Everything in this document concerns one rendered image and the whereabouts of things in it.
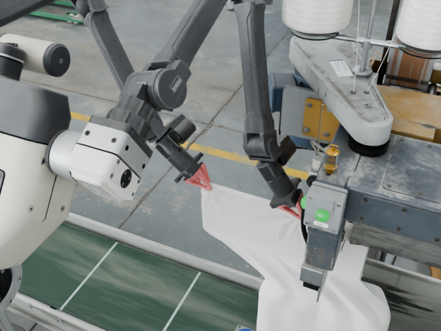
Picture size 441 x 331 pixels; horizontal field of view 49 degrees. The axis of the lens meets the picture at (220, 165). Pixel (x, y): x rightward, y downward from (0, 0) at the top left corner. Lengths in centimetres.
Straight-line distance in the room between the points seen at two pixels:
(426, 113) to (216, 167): 207
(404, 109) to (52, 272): 156
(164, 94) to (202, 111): 287
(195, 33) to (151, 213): 199
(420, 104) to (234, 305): 107
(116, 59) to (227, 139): 216
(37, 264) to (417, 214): 166
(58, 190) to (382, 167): 67
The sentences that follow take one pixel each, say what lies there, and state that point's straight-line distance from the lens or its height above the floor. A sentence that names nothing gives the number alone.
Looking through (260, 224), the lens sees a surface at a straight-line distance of 141.
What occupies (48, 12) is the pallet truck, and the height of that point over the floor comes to 9.
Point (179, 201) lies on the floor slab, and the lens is 295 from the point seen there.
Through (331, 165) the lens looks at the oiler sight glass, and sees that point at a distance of 102.
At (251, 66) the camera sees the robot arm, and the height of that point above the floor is 146.
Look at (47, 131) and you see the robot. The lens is 92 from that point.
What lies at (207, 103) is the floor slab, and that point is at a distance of 388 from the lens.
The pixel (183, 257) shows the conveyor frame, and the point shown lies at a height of 41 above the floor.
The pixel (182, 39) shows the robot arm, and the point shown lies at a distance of 99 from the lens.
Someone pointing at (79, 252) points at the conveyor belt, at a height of 38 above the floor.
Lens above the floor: 198
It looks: 38 degrees down
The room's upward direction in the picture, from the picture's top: 1 degrees counter-clockwise
